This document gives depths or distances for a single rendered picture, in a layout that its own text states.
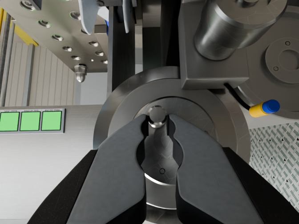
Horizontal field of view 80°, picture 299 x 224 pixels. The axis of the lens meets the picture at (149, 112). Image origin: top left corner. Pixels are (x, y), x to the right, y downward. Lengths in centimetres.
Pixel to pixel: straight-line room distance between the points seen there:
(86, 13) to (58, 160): 43
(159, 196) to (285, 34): 20
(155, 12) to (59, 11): 27
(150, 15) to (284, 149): 45
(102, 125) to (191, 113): 8
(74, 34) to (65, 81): 205
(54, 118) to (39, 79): 202
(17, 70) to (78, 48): 226
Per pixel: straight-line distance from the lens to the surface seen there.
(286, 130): 33
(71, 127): 55
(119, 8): 24
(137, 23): 53
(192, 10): 18
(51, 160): 57
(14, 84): 267
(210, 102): 17
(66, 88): 243
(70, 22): 40
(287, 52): 23
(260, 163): 39
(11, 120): 63
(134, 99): 17
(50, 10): 38
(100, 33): 38
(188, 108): 16
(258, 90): 21
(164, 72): 19
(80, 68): 56
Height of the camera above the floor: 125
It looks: 10 degrees down
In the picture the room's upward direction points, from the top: 179 degrees clockwise
